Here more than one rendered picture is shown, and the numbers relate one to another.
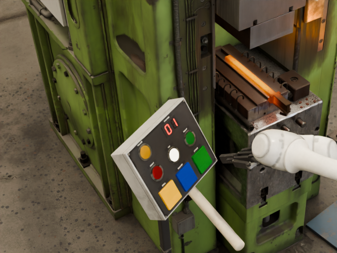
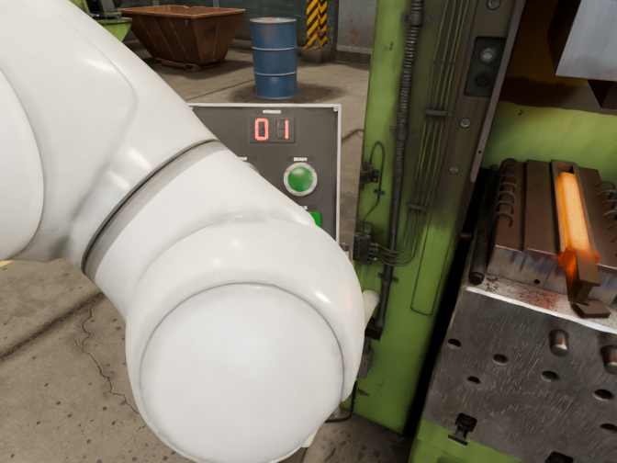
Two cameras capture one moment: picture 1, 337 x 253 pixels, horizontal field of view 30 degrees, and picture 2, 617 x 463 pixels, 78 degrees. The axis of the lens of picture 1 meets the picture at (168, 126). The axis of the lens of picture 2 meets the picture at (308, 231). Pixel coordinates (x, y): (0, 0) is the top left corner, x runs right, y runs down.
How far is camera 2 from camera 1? 1.86 m
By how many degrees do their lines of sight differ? 42
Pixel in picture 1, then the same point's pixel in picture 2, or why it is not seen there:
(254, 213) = (434, 435)
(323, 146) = (175, 268)
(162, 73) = (375, 81)
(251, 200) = (435, 412)
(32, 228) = not seen: hidden behind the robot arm
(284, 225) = not seen: outside the picture
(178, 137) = (275, 158)
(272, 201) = (477, 450)
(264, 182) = (471, 406)
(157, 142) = (223, 132)
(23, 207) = not seen: hidden behind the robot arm
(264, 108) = (540, 270)
